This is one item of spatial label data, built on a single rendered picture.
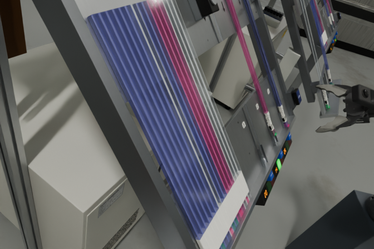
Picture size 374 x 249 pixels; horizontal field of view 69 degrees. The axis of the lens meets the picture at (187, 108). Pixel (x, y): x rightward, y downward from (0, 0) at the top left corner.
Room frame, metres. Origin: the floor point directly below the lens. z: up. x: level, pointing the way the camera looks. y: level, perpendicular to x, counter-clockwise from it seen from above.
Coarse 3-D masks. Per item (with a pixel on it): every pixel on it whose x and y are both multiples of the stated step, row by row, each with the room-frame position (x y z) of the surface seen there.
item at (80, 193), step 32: (32, 64) 0.75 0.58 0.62; (64, 64) 0.81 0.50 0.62; (32, 96) 0.60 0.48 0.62; (64, 96) 0.65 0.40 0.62; (32, 128) 0.49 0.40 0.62; (64, 128) 0.52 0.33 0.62; (96, 128) 0.57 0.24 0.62; (0, 160) 0.42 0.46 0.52; (32, 160) 0.39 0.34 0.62; (64, 160) 0.42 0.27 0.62; (96, 160) 0.46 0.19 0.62; (0, 192) 0.44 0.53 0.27; (32, 192) 0.37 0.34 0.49; (64, 192) 0.34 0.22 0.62; (96, 192) 0.37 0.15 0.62; (128, 192) 0.48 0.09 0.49; (64, 224) 0.33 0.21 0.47; (96, 224) 0.35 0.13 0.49; (128, 224) 0.53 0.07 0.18
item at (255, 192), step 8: (288, 120) 0.81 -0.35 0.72; (288, 128) 0.75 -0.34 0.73; (280, 136) 0.71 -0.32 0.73; (280, 144) 0.66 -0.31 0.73; (272, 152) 0.62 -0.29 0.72; (272, 160) 0.58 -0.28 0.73; (264, 168) 0.54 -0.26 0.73; (264, 176) 0.51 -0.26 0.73; (256, 184) 0.48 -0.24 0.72; (264, 184) 0.49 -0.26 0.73; (256, 192) 0.45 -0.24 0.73; (256, 200) 0.43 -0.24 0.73; (248, 208) 0.39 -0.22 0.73; (248, 216) 0.37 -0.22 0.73; (240, 224) 0.35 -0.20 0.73; (240, 232) 0.33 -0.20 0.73; (232, 240) 0.30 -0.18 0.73; (232, 248) 0.29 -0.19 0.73
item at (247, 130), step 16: (256, 96) 0.69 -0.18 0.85; (272, 96) 0.79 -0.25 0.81; (240, 112) 0.58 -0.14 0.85; (256, 112) 0.65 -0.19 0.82; (272, 112) 0.74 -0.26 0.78; (240, 128) 0.55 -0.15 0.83; (256, 128) 0.61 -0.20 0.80; (240, 144) 0.52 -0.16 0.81; (256, 144) 0.58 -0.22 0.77; (272, 144) 0.65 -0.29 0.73; (240, 160) 0.48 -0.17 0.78; (256, 160) 0.54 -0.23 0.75; (256, 176) 0.51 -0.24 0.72
